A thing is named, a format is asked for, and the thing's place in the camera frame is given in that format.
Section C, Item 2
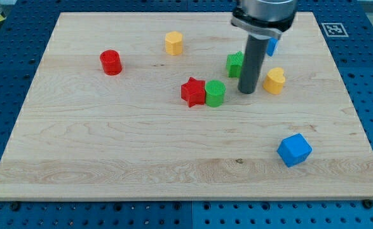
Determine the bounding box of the yellow hexagon block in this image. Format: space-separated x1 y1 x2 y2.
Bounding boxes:
165 31 183 55

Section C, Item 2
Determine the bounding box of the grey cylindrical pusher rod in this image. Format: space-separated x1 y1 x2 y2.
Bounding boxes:
238 35 268 94

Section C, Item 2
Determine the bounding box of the green cylinder block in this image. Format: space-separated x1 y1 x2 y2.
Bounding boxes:
205 80 226 108

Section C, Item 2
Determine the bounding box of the white fiducial marker tag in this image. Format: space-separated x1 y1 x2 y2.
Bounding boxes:
322 22 348 38

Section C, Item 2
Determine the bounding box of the red cylinder block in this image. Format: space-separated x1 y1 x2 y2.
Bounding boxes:
100 50 123 76

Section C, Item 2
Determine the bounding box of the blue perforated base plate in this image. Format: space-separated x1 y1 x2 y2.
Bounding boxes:
0 0 373 228

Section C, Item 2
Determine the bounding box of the wooden board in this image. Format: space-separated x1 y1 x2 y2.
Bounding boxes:
0 12 373 202

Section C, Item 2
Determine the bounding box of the yellow heart block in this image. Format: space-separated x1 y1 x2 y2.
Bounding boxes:
262 67 286 95

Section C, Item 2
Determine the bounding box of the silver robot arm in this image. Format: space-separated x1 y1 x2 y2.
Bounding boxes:
231 0 298 94

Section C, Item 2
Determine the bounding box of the red star block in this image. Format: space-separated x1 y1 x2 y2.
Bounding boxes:
181 77 206 108

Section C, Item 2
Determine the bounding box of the small blue block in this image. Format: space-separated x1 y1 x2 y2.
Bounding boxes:
266 38 278 57

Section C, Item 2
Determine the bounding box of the green star block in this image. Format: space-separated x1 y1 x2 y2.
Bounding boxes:
226 52 244 78

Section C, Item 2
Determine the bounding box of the blue cube block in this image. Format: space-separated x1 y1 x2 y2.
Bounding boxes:
277 134 313 167

